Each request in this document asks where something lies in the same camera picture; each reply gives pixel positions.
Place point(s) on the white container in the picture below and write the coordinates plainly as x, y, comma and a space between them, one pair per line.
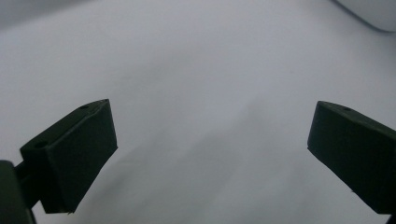
370, 12

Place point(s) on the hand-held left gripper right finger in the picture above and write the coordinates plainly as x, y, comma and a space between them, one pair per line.
358, 152

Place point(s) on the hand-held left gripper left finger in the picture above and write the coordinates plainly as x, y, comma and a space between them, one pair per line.
74, 155

